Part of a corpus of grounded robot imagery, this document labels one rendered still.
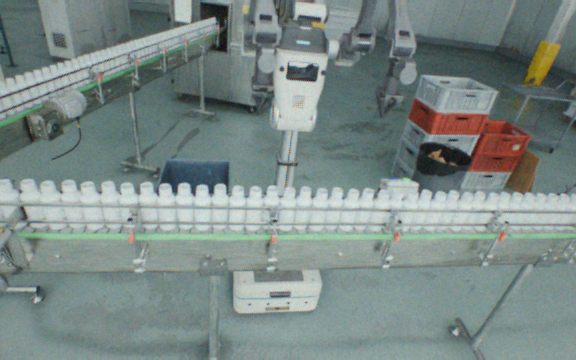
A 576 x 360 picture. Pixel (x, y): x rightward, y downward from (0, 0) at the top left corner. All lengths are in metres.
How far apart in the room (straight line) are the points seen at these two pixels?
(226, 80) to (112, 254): 3.84
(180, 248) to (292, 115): 0.81
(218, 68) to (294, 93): 3.33
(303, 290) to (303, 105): 1.06
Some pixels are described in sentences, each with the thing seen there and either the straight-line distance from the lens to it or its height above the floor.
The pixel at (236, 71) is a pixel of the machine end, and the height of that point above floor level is 0.55.
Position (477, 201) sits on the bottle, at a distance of 1.54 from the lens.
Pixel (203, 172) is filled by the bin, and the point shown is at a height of 0.88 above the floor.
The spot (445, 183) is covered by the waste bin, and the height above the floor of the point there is 0.46.
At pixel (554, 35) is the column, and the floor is 1.28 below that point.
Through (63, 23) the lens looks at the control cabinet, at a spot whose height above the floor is 0.64.
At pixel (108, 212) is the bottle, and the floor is 1.07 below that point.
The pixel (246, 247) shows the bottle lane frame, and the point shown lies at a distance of 1.28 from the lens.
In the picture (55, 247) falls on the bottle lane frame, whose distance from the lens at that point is 1.40.
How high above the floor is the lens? 1.82
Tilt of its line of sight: 32 degrees down
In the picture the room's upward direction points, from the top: 9 degrees clockwise
